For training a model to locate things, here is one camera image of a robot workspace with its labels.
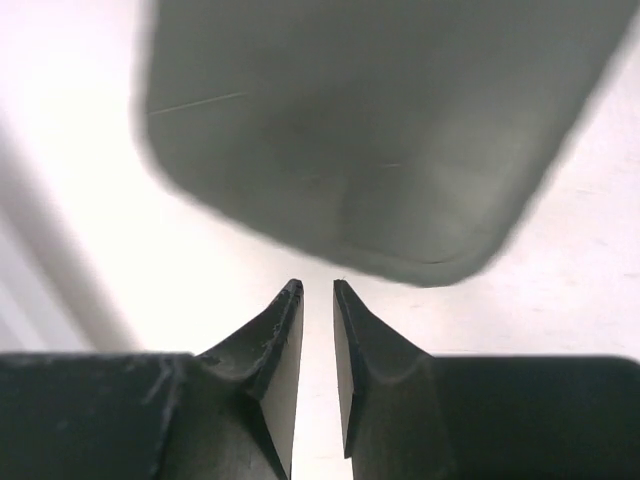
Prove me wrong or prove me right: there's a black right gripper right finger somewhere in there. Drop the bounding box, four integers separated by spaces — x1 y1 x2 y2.
333 280 639 479

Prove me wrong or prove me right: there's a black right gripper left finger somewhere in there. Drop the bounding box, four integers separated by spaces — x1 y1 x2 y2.
1 280 304 479

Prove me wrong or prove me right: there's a dark green plastic tray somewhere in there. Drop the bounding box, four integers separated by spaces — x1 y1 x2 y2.
141 1 639 287

